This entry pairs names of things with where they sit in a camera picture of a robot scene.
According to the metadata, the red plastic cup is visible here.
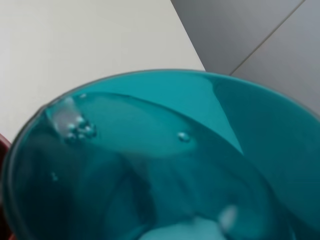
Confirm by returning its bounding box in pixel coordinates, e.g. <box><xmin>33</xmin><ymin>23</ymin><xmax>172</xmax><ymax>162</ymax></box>
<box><xmin>0</xmin><ymin>134</ymin><xmax>16</xmax><ymax>240</ymax></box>

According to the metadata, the teal transparent plastic cup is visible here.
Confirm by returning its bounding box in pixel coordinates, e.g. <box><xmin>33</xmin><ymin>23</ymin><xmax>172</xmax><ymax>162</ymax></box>
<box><xmin>1</xmin><ymin>70</ymin><xmax>320</xmax><ymax>240</ymax></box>

